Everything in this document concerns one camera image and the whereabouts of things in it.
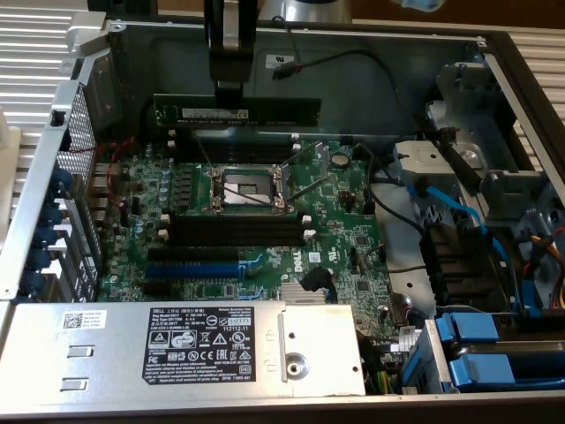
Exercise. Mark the silver chipset heatsink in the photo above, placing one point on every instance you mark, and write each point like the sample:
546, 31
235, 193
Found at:
293, 295

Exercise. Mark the silver ethernet port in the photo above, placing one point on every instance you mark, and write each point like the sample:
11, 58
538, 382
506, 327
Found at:
106, 170

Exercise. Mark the grey drive cage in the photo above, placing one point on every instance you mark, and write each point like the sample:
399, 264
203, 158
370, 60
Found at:
468, 88

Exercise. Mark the green RAM stick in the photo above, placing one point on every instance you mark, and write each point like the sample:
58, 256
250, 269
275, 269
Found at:
273, 110

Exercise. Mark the silver metal bracket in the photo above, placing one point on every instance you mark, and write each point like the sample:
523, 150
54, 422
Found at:
86, 31

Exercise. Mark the coin cell battery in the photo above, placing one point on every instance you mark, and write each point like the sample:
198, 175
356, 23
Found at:
340, 160

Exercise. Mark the blue drive caddy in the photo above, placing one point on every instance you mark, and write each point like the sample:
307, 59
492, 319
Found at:
430, 353

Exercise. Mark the silver disk bay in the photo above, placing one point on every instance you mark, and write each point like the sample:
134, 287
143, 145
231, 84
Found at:
424, 156

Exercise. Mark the black RAM slot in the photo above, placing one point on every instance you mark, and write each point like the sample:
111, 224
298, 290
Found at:
238, 224
238, 240
238, 232
247, 158
247, 151
247, 144
247, 138
238, 217

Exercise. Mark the grey metal PC case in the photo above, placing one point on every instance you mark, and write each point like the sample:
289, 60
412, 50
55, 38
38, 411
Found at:
176, 66

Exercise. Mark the green Dell motherboard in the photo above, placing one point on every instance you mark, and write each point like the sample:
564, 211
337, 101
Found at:
344, 229

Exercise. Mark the dark blue slot clip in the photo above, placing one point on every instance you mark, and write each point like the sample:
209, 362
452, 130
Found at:
61, 181
39, 259
50, 215
33, 282
45, 237

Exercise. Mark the silver USB port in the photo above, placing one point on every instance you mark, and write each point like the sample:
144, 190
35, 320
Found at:
100, 218
100, 204

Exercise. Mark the CPU socket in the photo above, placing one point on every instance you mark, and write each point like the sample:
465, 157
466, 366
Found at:
247, 190

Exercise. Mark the blue expansion slot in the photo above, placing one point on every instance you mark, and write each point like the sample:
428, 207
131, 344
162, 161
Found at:
190, 270

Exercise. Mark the grey plastic bracket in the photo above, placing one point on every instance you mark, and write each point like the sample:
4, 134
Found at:
512, 190

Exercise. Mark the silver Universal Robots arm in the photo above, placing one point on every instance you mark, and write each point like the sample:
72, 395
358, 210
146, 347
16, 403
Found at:
309, 11

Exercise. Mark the blue disk caddy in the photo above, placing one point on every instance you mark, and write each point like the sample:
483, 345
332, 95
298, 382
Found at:
481, 371
472, 327

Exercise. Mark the silver rear port block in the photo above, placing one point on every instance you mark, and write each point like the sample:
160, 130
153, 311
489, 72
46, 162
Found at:
100, 186

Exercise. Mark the thin metal locking lever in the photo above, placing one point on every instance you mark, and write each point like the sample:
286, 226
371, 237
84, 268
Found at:
309, 190
205, 154

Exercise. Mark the long black expansion slot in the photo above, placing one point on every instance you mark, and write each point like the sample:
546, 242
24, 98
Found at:
194, 254

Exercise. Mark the silver power supply unit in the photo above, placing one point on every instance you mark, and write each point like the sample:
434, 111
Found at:
110, 353

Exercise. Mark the short black expansion slot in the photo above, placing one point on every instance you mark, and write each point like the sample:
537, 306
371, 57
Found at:
156, 288

